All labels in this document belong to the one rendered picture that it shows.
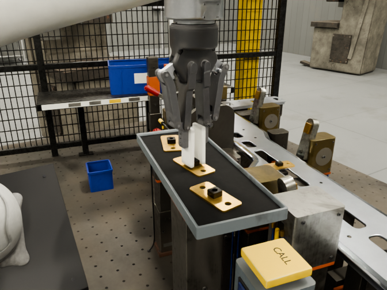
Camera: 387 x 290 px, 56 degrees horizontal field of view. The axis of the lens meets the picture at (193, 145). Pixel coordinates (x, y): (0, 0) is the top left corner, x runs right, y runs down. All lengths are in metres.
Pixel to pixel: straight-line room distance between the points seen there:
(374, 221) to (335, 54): 7.26
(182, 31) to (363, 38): 7.31
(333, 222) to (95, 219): 0.91
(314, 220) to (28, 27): 0.50
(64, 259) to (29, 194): 0.19
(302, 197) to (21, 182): 0.71
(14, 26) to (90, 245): 0.98
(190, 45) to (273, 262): 0.32
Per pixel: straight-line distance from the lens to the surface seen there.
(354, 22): 7.87
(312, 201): 0.67
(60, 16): 0.34
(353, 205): 0.91
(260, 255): 0.45
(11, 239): 0.83
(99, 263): 1.17
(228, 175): 0.62
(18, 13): 0.33
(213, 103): 0.62
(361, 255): 0.76
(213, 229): 0.48
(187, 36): 0.55
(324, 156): 1.17
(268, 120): 1.44
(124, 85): 1.67
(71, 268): 1.03
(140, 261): 1.16
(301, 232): 0.64
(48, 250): 1.02
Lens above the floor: 1.44
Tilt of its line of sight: 22 degrees down
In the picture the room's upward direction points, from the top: straight up
